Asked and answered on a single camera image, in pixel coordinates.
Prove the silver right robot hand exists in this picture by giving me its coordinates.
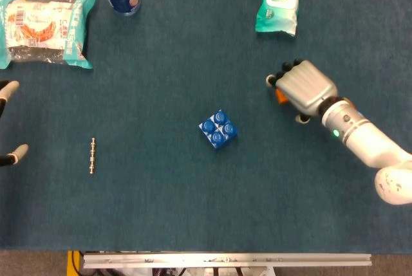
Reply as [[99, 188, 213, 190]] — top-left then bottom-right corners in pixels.
[[265, 59, 339, 125]]

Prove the black and grey left robot hand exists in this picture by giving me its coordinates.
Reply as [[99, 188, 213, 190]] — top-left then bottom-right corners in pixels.
[[0, 79, 29, 167]]

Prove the orange sloped building block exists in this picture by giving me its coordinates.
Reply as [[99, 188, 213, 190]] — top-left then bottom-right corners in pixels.
[[275, 88, 289, 106]]

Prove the teal and white snack bag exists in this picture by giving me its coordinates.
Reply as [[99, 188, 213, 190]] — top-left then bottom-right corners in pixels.
[[0, 0, 97, 70]]

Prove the blue four-stud building block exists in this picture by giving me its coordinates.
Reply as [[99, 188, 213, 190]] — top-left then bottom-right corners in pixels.
[[198, 109, 239, 151]]

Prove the silver beaded metal rod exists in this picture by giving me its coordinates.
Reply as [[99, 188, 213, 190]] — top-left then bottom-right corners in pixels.
[[89, 137, 97, 176]]

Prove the teal felt table cloth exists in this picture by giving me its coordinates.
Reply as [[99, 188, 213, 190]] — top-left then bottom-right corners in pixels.
[[0, 0, 412, 253]]

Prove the yellow frame post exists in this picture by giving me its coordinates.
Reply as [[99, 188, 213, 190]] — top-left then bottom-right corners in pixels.
[[67, 250, 81, 276]]

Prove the aluminium profile rail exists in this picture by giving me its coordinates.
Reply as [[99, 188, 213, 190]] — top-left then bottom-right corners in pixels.
[[82, 252, 373, 270]]

